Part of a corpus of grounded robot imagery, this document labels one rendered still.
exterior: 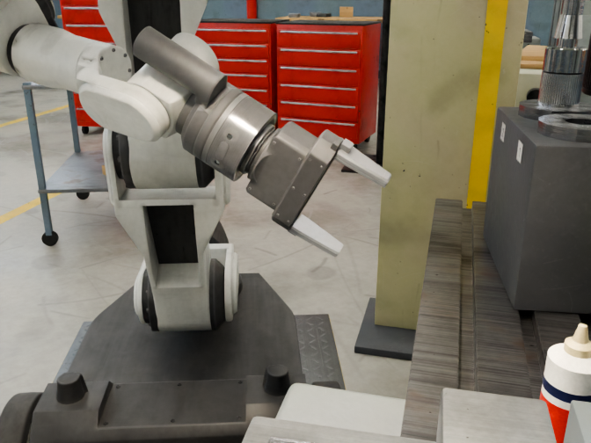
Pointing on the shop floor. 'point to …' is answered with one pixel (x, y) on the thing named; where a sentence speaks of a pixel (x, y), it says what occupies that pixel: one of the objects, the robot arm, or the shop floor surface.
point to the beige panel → (435, 141)
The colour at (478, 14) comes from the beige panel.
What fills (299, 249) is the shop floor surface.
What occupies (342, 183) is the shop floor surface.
